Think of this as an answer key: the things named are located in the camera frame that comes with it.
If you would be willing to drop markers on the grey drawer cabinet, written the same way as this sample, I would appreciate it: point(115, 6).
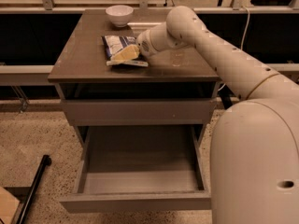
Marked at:
point(81, 72)

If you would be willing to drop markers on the cardboard box lower left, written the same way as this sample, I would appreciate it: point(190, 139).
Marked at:
point(8, 206)

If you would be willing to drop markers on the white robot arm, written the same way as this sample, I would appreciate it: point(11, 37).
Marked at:
point(254, 159)

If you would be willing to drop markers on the closed grey top drawer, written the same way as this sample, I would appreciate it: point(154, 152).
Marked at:
point(137, 112)

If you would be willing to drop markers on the blue white chip bag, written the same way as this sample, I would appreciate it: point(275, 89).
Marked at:
point(114, 43)

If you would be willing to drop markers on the white ceramic bowl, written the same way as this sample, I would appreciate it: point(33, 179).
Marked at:
point(119, 15)

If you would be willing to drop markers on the open grey middle drawer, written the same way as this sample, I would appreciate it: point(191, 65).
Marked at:
point(140, 168)

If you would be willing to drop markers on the black metal bar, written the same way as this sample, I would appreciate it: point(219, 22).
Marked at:
point(45, 161)

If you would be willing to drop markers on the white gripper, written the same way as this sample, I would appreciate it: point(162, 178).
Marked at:
point(145, 44)

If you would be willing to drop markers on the black table leg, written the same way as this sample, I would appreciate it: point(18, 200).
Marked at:
point(225, 95)

